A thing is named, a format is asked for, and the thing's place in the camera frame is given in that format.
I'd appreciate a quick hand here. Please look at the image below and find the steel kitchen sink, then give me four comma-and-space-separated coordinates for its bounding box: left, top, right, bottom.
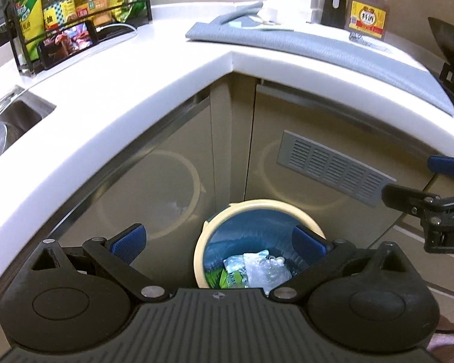
0, 86, 55, 156

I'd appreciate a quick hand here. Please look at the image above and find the black wire condiment rack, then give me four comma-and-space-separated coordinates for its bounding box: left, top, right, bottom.
4, 0, 152, 77

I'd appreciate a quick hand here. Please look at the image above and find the smartphone showing video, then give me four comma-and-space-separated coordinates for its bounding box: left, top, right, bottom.
37, 21, 98, 70

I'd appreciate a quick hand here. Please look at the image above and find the grey cabinet vent grille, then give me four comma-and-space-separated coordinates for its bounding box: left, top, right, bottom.
277, 130, 396, 207

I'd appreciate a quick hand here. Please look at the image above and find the dark soy sauce dispenser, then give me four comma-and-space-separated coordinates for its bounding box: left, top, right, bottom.
321, 0, 347, 29

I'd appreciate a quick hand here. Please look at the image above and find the cream round trash bin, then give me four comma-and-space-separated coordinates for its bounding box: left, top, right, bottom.
193, 198, 328, 292

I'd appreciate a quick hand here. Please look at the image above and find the blue trash bag liner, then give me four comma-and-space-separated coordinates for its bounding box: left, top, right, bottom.
204, 208, 319, 290

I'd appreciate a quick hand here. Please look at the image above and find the black wok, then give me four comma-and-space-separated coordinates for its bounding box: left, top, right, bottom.
427, 16, 454, 69

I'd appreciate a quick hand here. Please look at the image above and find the grey fabric mat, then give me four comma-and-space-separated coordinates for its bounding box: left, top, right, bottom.
186, 2, 454, 117

